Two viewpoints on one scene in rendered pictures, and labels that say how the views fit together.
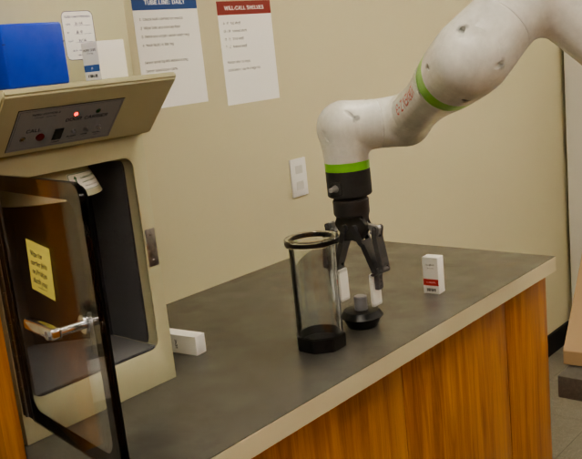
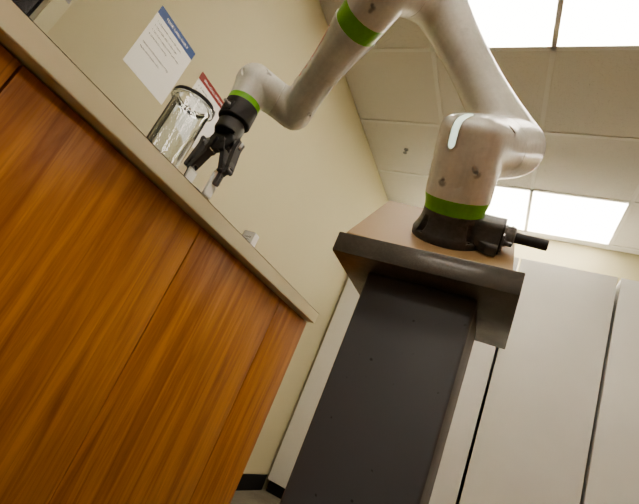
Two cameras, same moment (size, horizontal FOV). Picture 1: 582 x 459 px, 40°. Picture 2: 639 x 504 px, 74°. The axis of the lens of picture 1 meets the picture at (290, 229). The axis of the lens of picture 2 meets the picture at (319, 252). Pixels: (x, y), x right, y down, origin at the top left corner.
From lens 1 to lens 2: 108 cm
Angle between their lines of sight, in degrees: 34
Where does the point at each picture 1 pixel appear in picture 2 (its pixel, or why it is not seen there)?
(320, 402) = (127, 128)
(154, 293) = (45, 12)
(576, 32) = (452, 16)
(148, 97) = not seen: outside the picture
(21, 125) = not seen: outside the picture
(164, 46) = (160, 49)
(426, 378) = (207, 272)
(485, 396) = (231, 353)
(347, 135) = (258, 76)
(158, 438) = not seen: outside the picture
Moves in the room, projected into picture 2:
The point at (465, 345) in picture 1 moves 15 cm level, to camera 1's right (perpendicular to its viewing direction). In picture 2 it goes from (243, 293) to (291, 316)
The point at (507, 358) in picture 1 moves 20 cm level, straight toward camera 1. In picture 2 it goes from (259, 347) to (258, 340)
